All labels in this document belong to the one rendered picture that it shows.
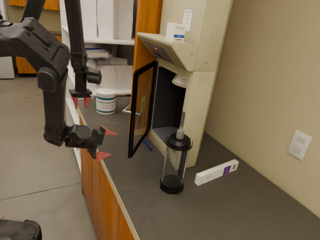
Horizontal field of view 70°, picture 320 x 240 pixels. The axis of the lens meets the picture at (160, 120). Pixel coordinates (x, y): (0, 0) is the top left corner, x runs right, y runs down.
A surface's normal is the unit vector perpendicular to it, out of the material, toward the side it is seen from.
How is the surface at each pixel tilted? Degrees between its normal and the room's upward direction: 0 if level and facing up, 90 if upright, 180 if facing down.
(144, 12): 90
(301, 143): 90
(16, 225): 0
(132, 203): 0
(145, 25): 90
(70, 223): 0
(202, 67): 90
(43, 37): 59
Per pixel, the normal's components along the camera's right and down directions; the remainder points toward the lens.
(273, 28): -0.88, 0.10
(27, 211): 0.11, -0.90
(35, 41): 0.84, -0.23
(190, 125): 0.46, 0.42
